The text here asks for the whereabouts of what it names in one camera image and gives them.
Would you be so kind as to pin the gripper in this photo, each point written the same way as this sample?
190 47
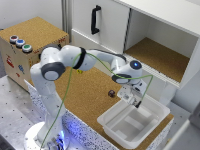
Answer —
129 92

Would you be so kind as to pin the purple block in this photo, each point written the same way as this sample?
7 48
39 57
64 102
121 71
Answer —
111 93

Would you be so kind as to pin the white plastic box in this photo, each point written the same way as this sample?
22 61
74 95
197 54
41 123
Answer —
133 123

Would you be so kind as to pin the blue button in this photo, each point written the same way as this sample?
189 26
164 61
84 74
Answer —
20 42

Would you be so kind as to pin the green button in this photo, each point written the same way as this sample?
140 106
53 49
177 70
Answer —
26 48

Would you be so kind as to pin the white cabinet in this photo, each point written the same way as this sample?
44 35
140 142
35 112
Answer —
160 43

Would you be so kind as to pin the white sliding door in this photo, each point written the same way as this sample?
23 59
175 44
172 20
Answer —
100 25

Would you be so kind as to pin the red button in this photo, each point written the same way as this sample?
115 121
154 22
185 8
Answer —
14 39

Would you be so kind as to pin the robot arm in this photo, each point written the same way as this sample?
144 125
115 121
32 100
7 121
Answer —
50 83

